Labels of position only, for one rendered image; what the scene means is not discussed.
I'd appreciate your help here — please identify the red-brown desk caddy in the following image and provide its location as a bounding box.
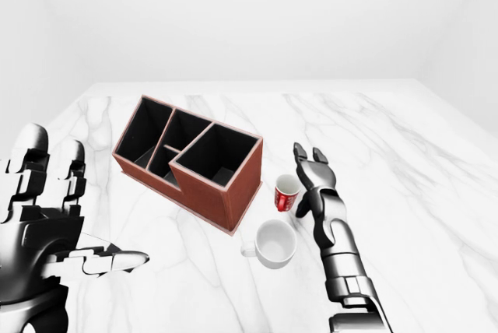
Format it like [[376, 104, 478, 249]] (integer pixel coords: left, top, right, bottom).
[[111, 94, 265, 237]]

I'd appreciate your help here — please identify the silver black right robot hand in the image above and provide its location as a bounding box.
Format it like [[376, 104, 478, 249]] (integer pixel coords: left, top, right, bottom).
[[292, 142, 338, 219]]

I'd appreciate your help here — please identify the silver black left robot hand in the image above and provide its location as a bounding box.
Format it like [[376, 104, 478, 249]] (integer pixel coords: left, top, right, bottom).
[[0, 123, 150, 304]]

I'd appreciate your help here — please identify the red printed mug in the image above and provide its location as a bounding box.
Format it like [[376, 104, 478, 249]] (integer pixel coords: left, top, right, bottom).
[[274, 174, 301, 213]]

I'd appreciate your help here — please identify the white mug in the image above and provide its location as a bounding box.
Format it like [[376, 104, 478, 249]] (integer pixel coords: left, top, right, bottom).
[[240, 219, 299, 271]]

